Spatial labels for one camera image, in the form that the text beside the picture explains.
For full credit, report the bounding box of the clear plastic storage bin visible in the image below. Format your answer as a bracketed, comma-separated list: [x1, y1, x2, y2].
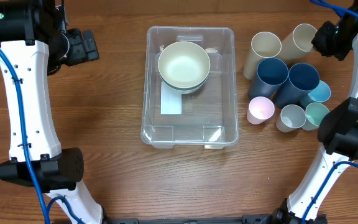
[140, 26, 239, 149]

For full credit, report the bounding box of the cream tall cup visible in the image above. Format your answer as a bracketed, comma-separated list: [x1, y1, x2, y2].
[277, 24, 317, 63]
[243, 32, 282, 80]

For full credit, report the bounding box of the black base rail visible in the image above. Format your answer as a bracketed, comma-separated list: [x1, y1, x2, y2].
[101, 203, 328, 224]

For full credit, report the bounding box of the white label in bin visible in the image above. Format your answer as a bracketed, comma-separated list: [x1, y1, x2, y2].
[160, 82, 182, 115]

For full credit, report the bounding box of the large cream bowl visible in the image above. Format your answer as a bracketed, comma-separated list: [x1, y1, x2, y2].
[157, 41, 211, 87]

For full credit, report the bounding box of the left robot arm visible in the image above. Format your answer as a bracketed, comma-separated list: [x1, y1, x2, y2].
[0, 0, 110, 223]

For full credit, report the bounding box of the dark blue bowl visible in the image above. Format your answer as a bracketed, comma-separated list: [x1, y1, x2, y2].
[160, 75, 208, 91]

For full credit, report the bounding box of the small light blue cup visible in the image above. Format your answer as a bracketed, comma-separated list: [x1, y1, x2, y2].
[300, 80, 331, 108]

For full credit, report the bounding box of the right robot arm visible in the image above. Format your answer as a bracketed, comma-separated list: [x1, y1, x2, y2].
[265, 1, 358, 223]

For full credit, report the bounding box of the small grey cup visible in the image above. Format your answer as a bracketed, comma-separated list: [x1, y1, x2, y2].
[276, 105, 306, 133]

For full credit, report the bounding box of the small pink cup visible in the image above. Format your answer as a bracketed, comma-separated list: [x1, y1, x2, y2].
[247, 96, 275, 124]

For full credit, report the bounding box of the left blue cable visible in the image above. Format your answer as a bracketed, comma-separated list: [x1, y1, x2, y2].
[0, 29, 86, 224]

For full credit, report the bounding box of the small green cup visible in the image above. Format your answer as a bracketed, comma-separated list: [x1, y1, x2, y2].
[301, 103, 329, 131]

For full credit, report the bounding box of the dark blue tall cup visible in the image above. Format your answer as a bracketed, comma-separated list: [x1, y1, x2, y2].
[248, 58, 288, 100]
[273, 63, 320, 109]

